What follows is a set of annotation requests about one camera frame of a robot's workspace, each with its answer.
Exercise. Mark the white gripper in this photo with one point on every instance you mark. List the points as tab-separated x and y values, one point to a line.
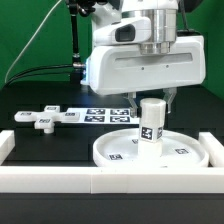
117	65

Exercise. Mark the white fence rail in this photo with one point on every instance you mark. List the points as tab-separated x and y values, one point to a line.
214	148
95	180
7	143

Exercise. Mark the white marker sheet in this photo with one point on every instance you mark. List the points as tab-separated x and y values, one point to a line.
99	116

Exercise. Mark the white front fence rail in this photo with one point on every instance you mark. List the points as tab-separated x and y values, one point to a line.
95	180

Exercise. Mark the white left fence rail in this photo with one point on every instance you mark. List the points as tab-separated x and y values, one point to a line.
7	143

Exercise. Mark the white right fence rail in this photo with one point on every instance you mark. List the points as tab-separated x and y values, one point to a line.
214	148

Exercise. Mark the white round table top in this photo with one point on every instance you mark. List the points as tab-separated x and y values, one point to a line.
124	148

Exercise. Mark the white cross-shaped table base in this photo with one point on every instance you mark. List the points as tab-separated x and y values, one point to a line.
46	119

